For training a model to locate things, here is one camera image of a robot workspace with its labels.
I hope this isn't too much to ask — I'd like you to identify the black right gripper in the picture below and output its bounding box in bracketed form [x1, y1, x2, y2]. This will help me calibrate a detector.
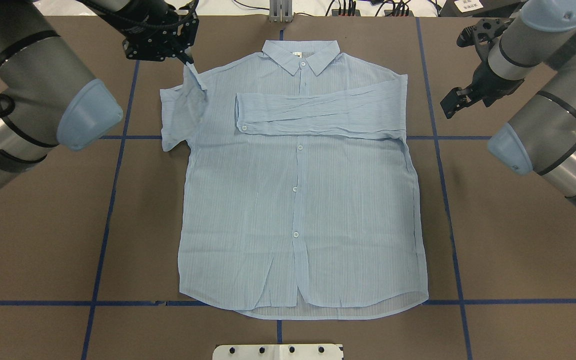
[439, 63, 524, 120]

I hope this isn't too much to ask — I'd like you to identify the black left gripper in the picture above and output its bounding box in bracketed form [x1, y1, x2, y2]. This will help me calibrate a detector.
[122, 12, 200, 66]

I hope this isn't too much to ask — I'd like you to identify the light blue button shirt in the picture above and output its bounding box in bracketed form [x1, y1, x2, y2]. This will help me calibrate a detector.
[160, 40, 429, 321]

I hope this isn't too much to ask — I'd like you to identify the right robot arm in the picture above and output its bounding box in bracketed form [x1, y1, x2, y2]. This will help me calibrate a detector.
[440, 0, 576, 207]

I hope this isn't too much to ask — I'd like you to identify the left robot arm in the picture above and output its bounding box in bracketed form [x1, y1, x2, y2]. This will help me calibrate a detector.
[0, 0, 199, 189]

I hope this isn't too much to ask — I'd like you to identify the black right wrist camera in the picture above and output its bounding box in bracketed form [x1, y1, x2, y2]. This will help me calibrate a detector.
[455, 18, 514, 60]

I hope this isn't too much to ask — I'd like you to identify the aluminium frame post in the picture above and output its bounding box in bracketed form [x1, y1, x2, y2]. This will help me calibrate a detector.
[269, 0, 294, 24]

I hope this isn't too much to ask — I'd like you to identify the white camera mast base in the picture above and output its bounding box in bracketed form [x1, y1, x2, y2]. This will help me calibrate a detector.
[212, 343, 345, 360]

